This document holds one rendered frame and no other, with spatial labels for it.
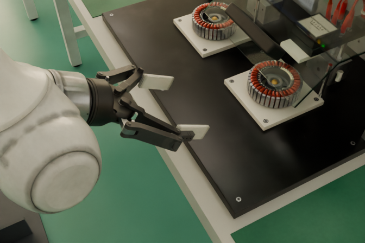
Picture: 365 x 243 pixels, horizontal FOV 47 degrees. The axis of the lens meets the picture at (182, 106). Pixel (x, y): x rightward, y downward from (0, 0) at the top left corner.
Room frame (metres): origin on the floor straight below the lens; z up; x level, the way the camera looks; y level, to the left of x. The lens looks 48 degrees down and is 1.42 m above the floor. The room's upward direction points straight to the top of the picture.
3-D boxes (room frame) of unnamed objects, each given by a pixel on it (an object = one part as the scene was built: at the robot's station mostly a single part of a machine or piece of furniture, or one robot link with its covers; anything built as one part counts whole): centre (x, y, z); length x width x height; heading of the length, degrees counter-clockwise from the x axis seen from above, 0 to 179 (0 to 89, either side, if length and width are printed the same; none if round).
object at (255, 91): (0.62, -0.19, 0.80); 0.11 x 0.11 x 0.04
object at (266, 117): (0.62, -0.19, 0.78); 0.15 x 0.15 x 0.01; 28
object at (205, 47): (0.83, -0.08, 0.78); 0.15 x 0.15 x 0.01; 28
